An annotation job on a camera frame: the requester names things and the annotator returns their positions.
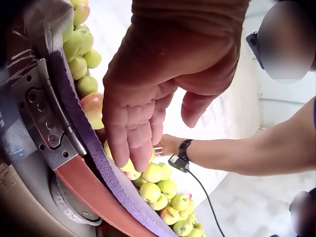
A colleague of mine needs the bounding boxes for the person's left index finger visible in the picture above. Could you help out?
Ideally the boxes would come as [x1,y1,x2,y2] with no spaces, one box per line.
[150,85,165,150]

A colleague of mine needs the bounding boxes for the red-brown bin rim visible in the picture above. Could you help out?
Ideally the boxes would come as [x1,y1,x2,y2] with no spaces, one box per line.
[54,158,155,237]

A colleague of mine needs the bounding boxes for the person's left middle finger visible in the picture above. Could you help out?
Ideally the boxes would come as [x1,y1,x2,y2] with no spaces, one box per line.
[126,104,153,173]

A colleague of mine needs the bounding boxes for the black wrist band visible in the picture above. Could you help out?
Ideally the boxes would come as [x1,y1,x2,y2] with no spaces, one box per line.
[168,139,194,173]

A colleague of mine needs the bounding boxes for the person's right hand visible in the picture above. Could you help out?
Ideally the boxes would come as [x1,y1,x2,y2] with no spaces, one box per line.
[153,134,184,158]

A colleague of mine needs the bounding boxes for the grey round disc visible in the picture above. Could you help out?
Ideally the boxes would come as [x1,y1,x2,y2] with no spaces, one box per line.
[49,173,102,225]

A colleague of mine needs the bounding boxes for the grey metal hinge bracket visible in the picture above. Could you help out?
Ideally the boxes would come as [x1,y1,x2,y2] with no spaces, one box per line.
[0,58,87,171]

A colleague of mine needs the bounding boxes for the pile of green apples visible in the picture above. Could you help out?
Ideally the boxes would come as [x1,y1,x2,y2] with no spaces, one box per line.
[62,0,206,237]

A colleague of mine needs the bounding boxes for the person's left hand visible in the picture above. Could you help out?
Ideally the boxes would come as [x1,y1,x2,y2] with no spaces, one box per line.
[102,0,248,173]

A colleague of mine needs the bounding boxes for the person's left thumb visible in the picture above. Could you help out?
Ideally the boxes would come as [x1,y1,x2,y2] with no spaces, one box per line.
[181,85,216,129]

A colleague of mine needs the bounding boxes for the white foam liner sheet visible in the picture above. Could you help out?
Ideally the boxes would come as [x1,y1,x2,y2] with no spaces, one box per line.
[23,0,75,56]

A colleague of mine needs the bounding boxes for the purple foam rim padding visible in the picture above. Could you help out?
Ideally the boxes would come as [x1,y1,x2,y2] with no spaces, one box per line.
[51,47,174,237]

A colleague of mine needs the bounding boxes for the person's left ring finger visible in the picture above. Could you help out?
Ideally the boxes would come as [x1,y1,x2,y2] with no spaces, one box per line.
[103,101,131,169]

